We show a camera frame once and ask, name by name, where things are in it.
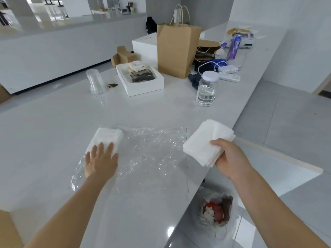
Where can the person's left hand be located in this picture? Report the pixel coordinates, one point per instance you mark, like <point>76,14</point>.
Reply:
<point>100,164</point>

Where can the person's right hand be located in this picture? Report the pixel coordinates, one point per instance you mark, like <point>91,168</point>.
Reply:
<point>234,158</point>

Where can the person's left middle finger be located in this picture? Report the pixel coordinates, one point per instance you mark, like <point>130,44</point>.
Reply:
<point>100,149</point>

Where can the person's right thumb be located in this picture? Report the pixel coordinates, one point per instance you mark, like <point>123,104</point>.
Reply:
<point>217,144</point>

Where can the person's left thumb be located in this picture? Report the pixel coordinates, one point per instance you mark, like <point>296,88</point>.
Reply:
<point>116,158</point>

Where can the large white tissue stack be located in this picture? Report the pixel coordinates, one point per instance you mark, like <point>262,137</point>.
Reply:
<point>206,139</point>

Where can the small white tissue stack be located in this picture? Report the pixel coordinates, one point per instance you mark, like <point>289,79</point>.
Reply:
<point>108,135</point>

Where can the person's left forearm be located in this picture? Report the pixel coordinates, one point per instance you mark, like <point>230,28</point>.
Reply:
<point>69,209</point>

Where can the person's right forearm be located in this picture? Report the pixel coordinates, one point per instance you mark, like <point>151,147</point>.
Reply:
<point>271,209</point>

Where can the clear plastic sheet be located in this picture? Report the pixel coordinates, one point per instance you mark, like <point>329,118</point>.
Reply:
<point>152,154</point>

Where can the glass jar with white lid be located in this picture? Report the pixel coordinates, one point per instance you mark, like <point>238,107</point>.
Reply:
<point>206,91</point>

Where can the brown crumbs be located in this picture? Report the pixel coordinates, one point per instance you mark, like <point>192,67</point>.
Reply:
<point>112,85</point>

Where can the clear trash bag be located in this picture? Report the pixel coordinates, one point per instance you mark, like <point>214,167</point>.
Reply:
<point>218,211</point>

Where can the stack of clear plastic cups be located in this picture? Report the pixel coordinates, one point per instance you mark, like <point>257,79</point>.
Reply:
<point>96,81</point>

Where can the white power adapter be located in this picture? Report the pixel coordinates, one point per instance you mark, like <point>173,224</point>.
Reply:
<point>228,69</point>

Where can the flat white open box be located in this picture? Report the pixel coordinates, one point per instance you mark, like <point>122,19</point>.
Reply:
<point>144,86</point>

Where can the dark blue cloth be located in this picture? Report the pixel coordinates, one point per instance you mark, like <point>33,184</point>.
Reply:
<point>204,65</point>

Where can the dark packed item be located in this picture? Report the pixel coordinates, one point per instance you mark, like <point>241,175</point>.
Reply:
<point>141,76</point>

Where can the small open cardboard box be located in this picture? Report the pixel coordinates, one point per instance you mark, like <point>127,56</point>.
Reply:
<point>124,57</point>

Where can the crumpled brown paper bag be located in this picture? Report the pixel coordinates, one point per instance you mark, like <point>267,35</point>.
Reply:
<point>206,47</point>

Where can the purple drink can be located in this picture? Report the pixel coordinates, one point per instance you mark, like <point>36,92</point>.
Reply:
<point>234,47</point>

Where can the upright brown paper bag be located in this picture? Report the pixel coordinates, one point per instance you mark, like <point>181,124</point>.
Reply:
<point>177,49</point>

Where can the long white counter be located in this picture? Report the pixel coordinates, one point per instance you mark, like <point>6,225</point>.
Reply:
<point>64,49</point>

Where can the white tabletop device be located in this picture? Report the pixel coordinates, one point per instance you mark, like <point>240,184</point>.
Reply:
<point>247,41</point>

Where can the tall white box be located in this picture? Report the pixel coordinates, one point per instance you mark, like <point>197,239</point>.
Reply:
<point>144,49</point>

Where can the flat cardboard piece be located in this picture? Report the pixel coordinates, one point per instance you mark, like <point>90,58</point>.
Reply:
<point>3,95</point>

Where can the yellow brown packet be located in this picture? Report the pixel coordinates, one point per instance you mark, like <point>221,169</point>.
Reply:
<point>238,30</point>

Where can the brown cardboard box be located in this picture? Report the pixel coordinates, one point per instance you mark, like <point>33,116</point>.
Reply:
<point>7,232</point>

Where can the black backpack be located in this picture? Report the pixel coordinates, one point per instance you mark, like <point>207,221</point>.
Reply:
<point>151,25</point>

